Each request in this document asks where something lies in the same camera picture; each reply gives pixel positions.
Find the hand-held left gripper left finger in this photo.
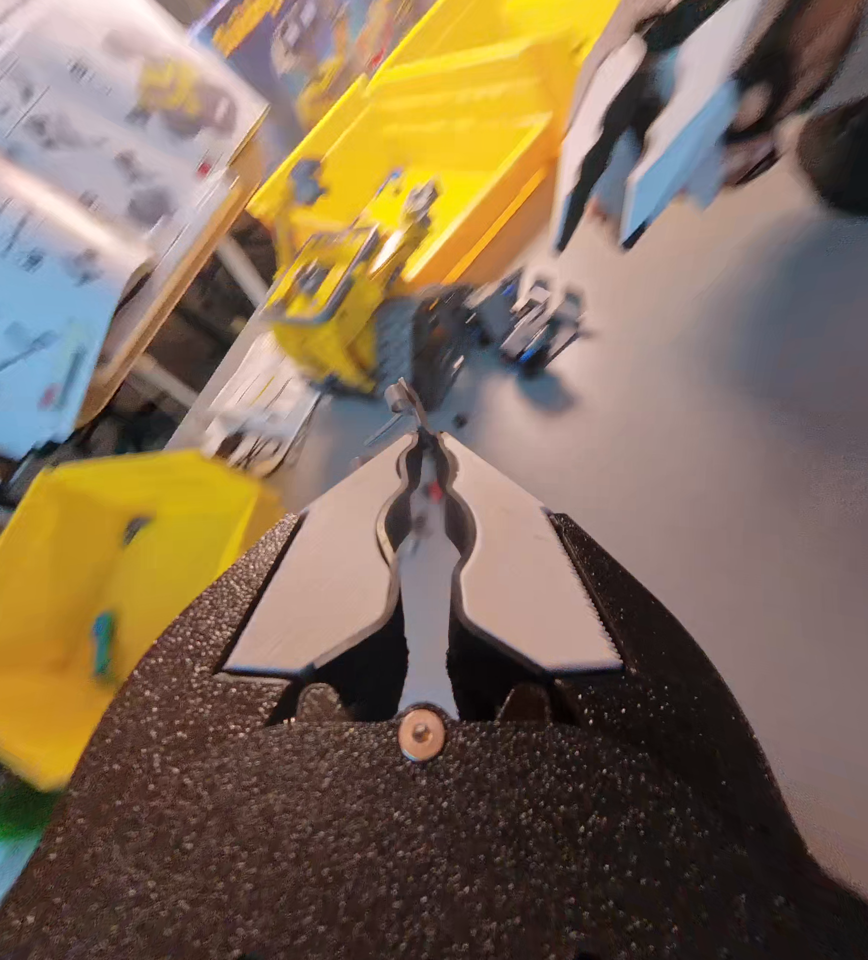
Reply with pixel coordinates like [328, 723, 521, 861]
[223, 434, 425, 701]

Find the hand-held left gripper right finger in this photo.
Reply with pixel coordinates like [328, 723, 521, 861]
[434, 431, 626, 702]

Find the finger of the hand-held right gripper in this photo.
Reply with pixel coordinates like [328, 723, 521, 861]
[554, 32, 648, 252]
[619, 73, 744, 251]

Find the grey connector black axle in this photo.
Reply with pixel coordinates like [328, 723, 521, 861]
[384, 375, 433, 443]

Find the grey block head assembly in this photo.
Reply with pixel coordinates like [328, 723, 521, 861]
[471, 277, 587, 370]

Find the grey desk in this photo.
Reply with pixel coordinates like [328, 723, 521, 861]
[166, 149, 868, 908]

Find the black wrist rest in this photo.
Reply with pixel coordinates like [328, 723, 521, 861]
[797, 93, 868, 217]

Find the large yellow storage bin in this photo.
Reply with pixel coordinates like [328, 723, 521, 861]
[247, 0, 623, 288]

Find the white sticker sheet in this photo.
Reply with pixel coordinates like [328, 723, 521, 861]
[203, 386, 318, 474]

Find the green brick separator tool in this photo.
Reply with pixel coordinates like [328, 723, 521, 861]
[93, 611, 121, 683]

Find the small yellow storage bin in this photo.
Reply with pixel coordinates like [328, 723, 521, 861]
[0, 450, 286, 791]

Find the robot kit box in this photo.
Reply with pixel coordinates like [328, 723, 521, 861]
[193, 0, 434, 122]

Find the yellow toy robot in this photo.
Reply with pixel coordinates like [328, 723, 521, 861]
[262, 159, 480, 406]

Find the instruction booklet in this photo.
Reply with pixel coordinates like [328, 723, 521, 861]
[0, 0, 269, 460]

